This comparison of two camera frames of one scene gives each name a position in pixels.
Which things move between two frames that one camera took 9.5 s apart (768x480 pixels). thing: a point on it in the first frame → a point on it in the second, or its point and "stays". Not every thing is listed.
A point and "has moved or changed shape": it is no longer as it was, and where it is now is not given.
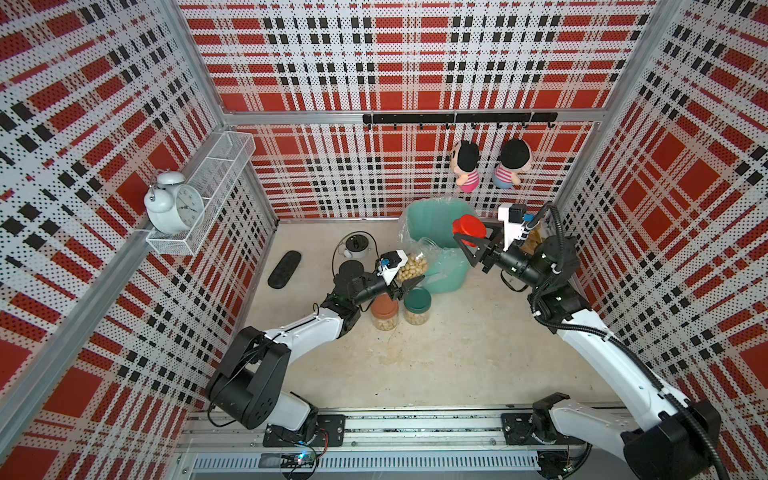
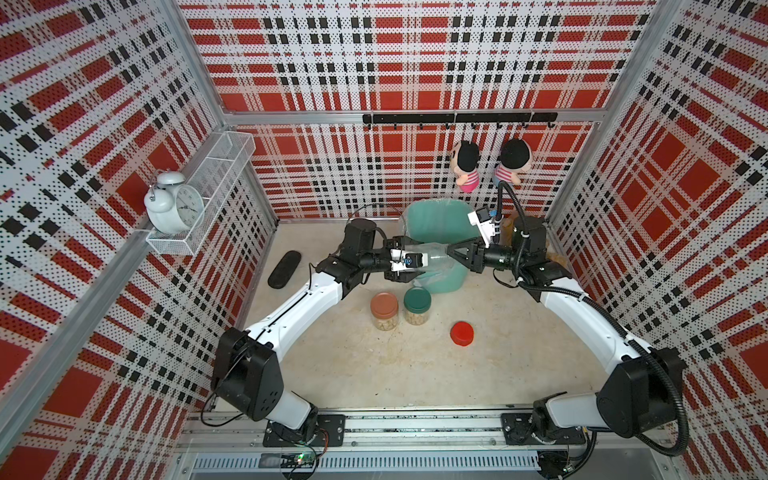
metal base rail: (381, 445) stays
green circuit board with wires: (299, 460) stays
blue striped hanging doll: (515, 157) stays
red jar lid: (469, 225) → (462, 333)
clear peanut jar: (417, 265) has moved or changed shape
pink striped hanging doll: (465, 159) stays
